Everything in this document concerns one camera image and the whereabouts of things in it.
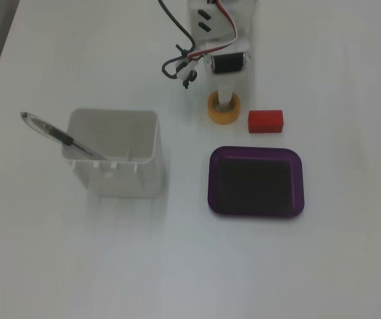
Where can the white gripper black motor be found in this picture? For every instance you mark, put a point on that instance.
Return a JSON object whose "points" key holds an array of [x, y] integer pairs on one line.
{"points": [[228, 64]]}

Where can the yellow tape roll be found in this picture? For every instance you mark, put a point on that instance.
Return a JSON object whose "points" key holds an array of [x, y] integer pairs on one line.
{"points": [[223, 118]]}

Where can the red rectangular block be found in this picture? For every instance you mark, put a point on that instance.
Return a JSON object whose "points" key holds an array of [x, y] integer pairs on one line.
{"points": [[265, 121]]}

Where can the purple rectangular tray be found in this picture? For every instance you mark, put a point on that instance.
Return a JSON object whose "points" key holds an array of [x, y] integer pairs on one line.
{"points": [[253, 182]]}

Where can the white plastic container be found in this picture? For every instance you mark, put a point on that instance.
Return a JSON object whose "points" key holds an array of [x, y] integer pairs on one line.
{"points": [[124, 182]]}

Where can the clear black ballpoint pen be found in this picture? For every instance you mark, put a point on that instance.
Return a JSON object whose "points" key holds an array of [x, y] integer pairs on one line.
{"points": [[49, 130]]}

